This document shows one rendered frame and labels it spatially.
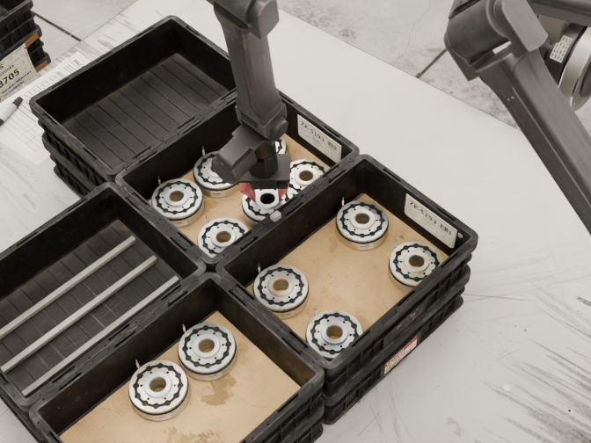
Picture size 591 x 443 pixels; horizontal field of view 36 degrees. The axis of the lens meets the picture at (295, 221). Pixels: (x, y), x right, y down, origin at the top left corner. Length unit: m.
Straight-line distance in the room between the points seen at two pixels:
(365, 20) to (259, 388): 2.16
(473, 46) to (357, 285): 0.75
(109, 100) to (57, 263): 0.45
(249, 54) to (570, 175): 0.51
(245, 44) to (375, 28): 2.21
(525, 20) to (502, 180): 1.06
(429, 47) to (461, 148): 1.34
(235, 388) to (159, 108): 0.72
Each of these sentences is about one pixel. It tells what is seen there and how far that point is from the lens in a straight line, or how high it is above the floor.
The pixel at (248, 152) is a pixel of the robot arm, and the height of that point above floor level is 1.09.
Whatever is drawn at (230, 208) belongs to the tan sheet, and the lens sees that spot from 1.86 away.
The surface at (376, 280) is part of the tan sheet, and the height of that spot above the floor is 0.83.
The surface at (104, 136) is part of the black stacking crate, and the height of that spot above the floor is 0.83.
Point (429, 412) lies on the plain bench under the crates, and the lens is 1.77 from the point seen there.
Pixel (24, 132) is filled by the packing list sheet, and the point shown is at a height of 0.70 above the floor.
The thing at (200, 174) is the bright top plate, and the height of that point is 0.86.
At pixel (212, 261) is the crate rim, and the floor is 0.93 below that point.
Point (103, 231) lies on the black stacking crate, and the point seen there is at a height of 0.83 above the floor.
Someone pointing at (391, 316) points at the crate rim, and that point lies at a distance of 1.59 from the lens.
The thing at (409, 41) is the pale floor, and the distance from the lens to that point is 3.47.
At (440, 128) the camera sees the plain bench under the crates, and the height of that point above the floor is 0.70.
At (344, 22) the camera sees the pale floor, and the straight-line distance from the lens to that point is 3.54.
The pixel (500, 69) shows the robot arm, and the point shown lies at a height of 1.55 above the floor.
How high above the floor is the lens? 2.28
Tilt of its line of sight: 52 degrees down
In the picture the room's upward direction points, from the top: 2 degrees counter-clockwise
